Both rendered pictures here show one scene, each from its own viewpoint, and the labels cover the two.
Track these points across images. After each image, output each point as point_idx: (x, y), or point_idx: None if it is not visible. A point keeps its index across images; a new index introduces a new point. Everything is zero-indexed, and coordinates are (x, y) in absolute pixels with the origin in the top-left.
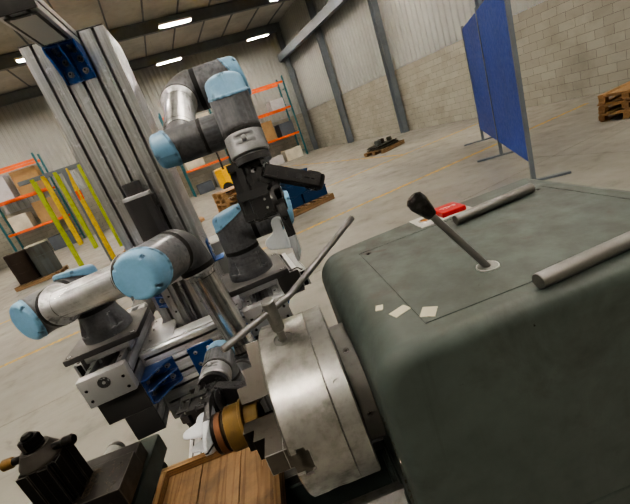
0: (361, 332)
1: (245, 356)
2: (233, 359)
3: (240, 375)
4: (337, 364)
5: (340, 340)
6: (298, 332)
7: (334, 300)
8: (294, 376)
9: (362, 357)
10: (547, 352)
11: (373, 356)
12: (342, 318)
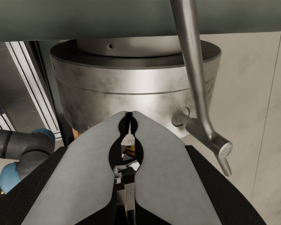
0: (246, 23)
1: None
2: (30, 161)
3: (36, 147)
4: (219, 59)
5: (171, 47)
6: (183, 99)
7: (97, 37)
8: (209, 100)
9: (246, 32)
10: None
11: None
12: (155, 35)
